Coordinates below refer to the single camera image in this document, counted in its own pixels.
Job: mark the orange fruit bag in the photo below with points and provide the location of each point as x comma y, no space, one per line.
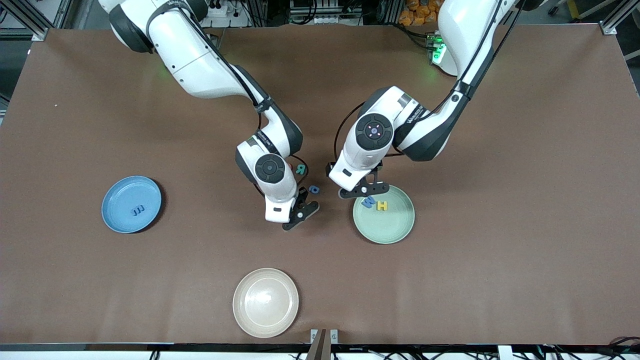
422,12

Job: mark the blue plate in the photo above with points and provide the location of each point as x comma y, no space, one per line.
125,220

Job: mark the blue foam letter W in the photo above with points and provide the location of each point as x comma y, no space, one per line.
368,202

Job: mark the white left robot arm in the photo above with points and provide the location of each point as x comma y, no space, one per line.
465,30

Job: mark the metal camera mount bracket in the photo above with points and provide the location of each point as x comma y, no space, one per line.
320,345

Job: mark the brown table mat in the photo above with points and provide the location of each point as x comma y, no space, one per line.
450,300

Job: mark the white power strip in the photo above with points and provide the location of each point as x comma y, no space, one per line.
235,20

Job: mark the blue foam letter m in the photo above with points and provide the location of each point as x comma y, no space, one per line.
138,211

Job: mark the green plate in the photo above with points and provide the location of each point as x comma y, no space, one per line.
395,225

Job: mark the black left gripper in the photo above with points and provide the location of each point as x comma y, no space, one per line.
327,169

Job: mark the blue foam letter a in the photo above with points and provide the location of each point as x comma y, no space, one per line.
314,189

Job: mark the aluminium frame profile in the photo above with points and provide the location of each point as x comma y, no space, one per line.
40,34
610,27

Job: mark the yellow foam letter H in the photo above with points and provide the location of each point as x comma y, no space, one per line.
382,206

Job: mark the teal foam letter R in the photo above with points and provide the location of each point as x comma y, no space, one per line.
300,169

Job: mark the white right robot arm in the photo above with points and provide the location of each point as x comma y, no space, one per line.
200,65

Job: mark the beige plate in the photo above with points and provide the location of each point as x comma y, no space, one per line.
265,302

